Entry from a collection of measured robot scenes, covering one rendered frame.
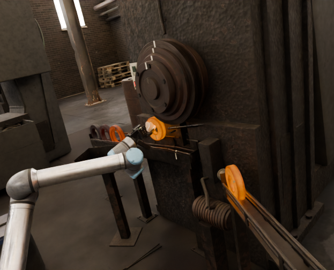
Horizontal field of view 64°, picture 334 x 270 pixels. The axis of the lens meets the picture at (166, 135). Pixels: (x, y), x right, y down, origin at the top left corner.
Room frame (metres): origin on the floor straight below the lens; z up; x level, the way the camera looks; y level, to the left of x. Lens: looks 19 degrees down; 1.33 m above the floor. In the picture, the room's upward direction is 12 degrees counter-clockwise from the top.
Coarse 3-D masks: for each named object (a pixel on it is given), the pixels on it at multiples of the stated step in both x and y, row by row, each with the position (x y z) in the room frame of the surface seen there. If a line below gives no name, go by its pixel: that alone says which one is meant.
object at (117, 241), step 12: (84, 156) 1.79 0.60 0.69; (96, 156) 1.86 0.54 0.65; (108, 180) 1.70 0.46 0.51; (108, 192) 1.71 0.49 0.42; (120, 204) 1.73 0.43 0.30; (120, 216) 1.70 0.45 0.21; (120, 228) 1.71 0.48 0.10; (132, 228) 1.81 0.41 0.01; (120, 240) 1.70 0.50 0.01; (132, 240) 1.67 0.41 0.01
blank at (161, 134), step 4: (148, 120) 1.69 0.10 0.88; (152, 120) 1.66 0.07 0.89; (156, 120) 1.63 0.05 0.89; (156, 124) 1.64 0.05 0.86; (160, 124) 1.61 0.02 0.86; (160, 128) 1.61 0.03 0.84; (164, 128) 1.62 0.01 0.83; (156, 132) 1.68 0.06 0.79; (160, 132) 1.62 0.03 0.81; (164, 132) 1.61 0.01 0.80; (152, 136) 1.68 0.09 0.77; (156, 136) 1.65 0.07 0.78; (160, 136) 1.62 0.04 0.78; (164, 136) 1.63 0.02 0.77
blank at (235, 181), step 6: (228, 168) 1.03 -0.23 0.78; (234, 168) 1.01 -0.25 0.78; (228, 174) 1.05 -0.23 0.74; (234, 174) 0.98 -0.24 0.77; (240, 174) 0.98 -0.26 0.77; (228, 180) 1.06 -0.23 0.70; (234, 180) 0.97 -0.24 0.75; (240, 180) 0.96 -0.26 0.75; (228, 186) 1.07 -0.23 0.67; (234, 186) 0.98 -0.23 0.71; (240, 186) 0.95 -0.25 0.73; (234, 192) 0.99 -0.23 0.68; (240, 192) 0.95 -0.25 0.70; (240, 198) 0.96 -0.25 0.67
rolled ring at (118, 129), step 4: (112, 128) 2.08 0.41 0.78; (116, 128) 2.03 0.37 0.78; (120, 128) 2.03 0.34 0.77; (112, 132) 2.11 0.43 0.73; (120, 132) 2.00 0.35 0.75; (112, 136) 2.11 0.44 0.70; (120, 136) 2.00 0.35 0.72; (124, 136) 2.01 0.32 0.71; (112, 140) 2.12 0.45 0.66; (116, 140) 2.11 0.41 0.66; (120, 140) 2.02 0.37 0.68
